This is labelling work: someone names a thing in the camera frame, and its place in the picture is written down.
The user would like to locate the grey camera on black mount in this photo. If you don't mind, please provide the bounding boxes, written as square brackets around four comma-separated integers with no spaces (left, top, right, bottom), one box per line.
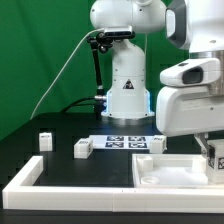
[87,27,135,117]

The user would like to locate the white camera cable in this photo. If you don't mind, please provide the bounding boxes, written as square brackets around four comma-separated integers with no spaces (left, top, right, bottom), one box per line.
[29,27,106,120]

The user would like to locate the white U-shaped boundary fence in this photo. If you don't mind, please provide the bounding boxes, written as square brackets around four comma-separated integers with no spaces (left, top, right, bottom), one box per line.
[2,156,224,213]

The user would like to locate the black cable bundle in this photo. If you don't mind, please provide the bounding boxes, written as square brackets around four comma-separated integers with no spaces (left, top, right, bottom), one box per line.
[59,96,101,114]

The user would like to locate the white sheet with fiducial markers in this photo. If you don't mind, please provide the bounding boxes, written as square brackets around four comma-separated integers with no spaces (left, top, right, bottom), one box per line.
[90,135,152,150]

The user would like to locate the white square tabletop part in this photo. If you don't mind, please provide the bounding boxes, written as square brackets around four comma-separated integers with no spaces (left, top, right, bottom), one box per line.
[131,153,224,190]

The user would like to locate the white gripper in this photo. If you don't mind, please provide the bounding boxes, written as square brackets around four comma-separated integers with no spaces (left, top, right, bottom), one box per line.
[156,86,224,157]

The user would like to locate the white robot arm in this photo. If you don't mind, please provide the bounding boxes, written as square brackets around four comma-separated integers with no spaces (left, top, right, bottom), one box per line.
[90,0,224,154]

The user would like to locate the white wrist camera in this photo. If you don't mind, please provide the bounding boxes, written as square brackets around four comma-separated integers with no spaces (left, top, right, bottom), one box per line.
[160,58,221,87]

